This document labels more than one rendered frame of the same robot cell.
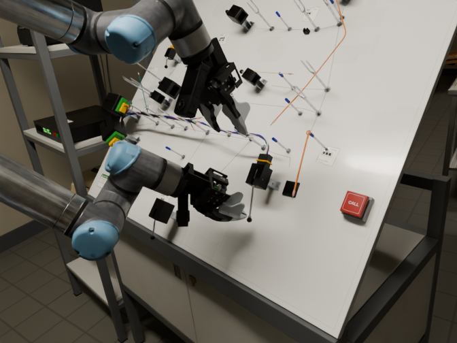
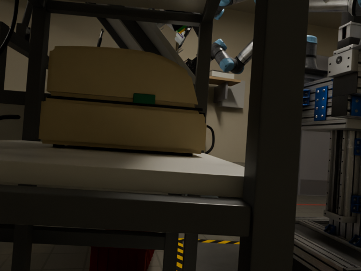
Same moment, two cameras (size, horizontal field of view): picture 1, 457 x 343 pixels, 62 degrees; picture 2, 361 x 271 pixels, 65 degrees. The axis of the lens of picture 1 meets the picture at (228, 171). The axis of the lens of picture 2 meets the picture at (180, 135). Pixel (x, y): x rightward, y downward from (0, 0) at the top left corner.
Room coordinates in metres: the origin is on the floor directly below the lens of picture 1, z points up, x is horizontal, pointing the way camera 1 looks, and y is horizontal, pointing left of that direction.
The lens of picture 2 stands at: (2.17, 1.10, 0.69)
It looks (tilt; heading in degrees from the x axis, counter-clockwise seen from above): 1 degrees up; 219
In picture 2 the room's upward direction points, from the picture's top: 4 degrees clockwise
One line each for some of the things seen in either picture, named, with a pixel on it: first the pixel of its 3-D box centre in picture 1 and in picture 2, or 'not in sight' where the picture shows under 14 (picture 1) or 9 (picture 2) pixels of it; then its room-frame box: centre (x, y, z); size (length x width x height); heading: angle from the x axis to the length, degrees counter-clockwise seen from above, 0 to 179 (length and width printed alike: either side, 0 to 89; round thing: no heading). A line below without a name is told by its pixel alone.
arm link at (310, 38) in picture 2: not in sight; (305, 47); (0.33, 0.57, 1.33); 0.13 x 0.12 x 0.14; 54
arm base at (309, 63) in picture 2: not in sight; (305, 65); (0.33, 0.58, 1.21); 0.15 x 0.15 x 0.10
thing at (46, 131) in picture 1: (82, 122); not in sight; (1.79, 0.66, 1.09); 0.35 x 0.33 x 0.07; 42
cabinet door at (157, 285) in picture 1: (148, 271); not in sight; (1.26, 0.36, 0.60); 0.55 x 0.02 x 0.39; 42
